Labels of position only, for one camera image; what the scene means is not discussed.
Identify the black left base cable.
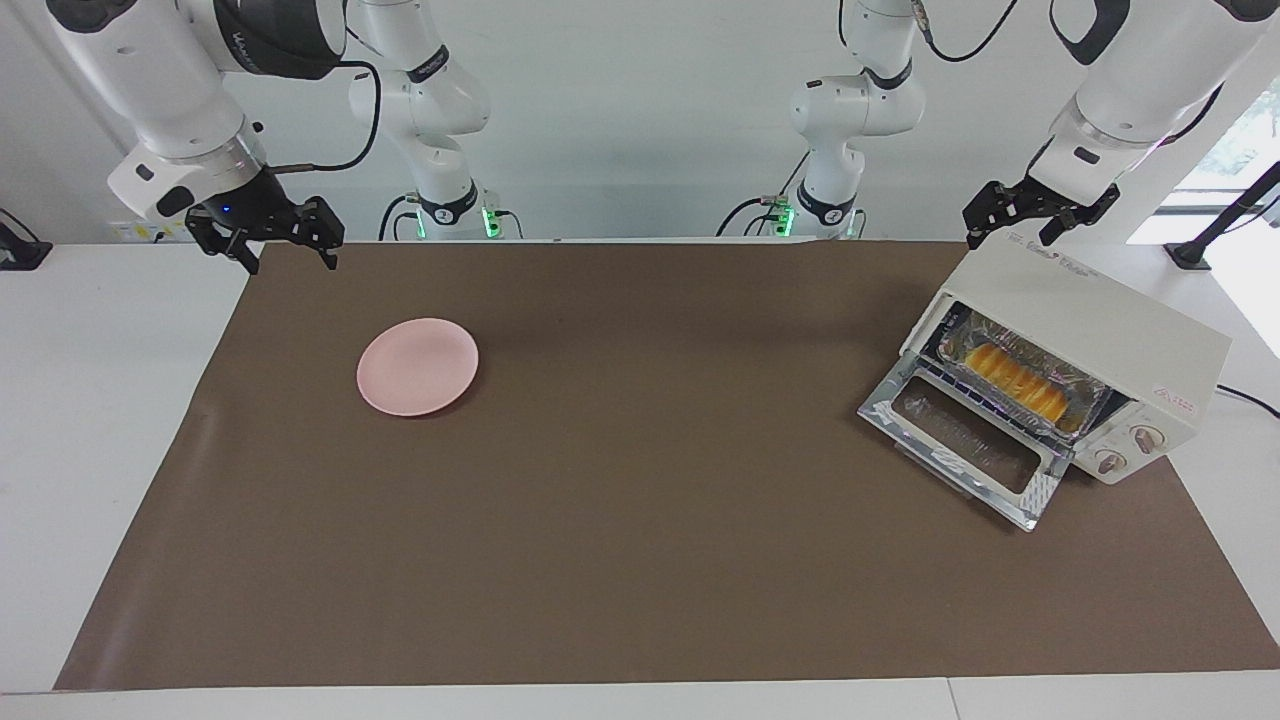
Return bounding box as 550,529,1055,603
715,150,813,239

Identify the white wall socket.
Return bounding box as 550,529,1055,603
108,220,196,244

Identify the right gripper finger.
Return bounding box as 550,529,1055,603
186,218,263,275
300,197,347,271

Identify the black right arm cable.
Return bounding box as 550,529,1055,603
268,58,384,177

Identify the silver glass oven door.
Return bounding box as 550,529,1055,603
857,352,1076,533

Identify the cream toaster oven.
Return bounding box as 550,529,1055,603
900,225,1233,486

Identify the striped orange bread roll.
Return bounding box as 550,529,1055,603
962,342,1069,423

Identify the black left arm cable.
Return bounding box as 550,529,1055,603
915,0,1021,63

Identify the black table clamp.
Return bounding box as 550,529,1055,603
0,207,53,273

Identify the black oven power cable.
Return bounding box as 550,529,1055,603
1215,383,1280,421

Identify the black slanted stand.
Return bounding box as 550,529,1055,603
1165,160,1280,271

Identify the aluminium foil tray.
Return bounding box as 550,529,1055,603
935,308,1113,438

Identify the pink round plate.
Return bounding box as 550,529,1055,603
356,318,480,418

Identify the wire oven rack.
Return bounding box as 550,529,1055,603
915,340,1079,447

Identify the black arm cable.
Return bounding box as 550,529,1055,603
268,58,384,177
915,0,1021,63

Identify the brown table mat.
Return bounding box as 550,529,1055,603
55,240,1280,691

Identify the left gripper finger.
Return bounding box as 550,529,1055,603
1038,183,1121,247
963,182,1009,251

